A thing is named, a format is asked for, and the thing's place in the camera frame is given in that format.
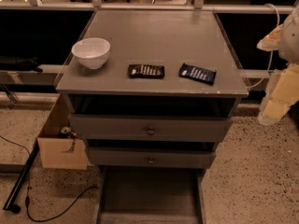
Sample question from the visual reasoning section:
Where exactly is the yellow taped gripper finger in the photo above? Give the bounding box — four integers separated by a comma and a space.
257, 24, 283, 51
258, 63, 299, 126

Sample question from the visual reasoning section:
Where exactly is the black chocolate rxbar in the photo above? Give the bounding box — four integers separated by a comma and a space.
128, 64, 164, 78

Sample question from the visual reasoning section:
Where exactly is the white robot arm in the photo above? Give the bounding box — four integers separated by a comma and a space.
257, 7, 299, 126

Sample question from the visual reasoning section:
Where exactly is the middle grey drawer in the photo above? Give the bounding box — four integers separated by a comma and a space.
87, 147, 216, 169

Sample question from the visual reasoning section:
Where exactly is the grey drawer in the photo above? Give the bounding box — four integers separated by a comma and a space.
87, 147, 216, 169
68, 114, 232, 143

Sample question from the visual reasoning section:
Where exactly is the grey drawer cabinet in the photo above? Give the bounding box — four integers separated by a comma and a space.
55, 8, 249, 179

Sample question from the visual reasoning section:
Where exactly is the open bottom drawer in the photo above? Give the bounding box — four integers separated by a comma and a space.
92, 167, 207, 224

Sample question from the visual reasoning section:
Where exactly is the top grey drawer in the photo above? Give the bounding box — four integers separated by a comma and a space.
68, 114, 232, 143

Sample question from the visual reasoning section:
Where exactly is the white bowl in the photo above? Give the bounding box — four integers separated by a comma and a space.
71, 37, 110, 69

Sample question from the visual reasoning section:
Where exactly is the metal can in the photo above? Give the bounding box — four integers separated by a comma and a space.
61, 126, 71, 135

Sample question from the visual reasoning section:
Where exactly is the cardboard box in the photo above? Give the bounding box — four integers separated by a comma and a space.
37, 95, 89, 170

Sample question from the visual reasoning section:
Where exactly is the black floor bar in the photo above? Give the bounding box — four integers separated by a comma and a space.
0, 143, 39, 214

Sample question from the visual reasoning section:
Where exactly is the black object on ledge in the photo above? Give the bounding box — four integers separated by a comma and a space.
0, 56, 43, 73

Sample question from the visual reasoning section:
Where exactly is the white cable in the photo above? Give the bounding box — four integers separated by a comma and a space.
247, 3, 281, 90

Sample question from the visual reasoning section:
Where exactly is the black floor cable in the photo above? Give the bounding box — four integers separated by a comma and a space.
0, 134, 99, 223

